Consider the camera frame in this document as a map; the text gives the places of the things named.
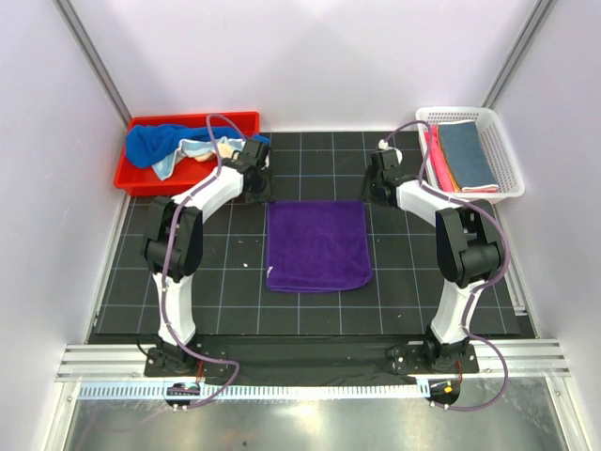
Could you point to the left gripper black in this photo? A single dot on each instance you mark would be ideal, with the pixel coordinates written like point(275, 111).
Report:
point(267, 195)

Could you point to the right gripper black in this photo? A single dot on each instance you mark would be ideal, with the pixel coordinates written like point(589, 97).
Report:
point(366, 194)

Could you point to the pink microfiber towel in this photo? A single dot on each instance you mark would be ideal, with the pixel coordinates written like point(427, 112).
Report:
point(436, 160)

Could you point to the purple towel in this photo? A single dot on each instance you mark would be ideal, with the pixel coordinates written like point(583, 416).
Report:
point(317, 246)

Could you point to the yellow tiger print towel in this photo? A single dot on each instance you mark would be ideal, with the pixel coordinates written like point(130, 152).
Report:
point(465, 157)

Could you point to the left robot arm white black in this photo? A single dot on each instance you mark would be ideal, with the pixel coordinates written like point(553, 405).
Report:
point(173, 247)

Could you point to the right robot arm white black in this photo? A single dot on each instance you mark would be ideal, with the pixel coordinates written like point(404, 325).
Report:
point(470, 252)

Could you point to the light blue white towel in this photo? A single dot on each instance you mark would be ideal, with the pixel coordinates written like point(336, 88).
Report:
point(199, 151)

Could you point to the red plastic bin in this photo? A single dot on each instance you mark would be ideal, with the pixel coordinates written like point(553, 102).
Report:
point(144, 182)

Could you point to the black grid cutting mat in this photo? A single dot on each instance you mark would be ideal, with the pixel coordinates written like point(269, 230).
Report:
point(230, 294)

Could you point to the white perforated plastic basket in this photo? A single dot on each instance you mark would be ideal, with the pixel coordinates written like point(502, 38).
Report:
point(496, 145)

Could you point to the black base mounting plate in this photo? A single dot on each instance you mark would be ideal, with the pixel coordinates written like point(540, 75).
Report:
point(320, 359)

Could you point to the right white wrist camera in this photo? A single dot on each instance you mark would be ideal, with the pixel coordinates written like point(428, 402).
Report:
point(383, 146)

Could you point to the aluminium front rail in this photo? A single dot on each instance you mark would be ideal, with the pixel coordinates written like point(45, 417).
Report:
point(522, 357)

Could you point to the right aluminium corner post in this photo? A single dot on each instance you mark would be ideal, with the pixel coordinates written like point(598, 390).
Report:
point(524, 40)

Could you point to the aluminium corner post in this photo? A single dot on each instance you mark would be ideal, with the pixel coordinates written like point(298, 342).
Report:
point(92, 56)
point(524, 40)

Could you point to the left aluminium corner post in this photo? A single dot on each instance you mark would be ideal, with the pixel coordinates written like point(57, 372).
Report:
point(92, 56)

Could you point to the white slotted cable duct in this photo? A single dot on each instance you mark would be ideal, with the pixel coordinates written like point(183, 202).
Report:
point(180, 391)

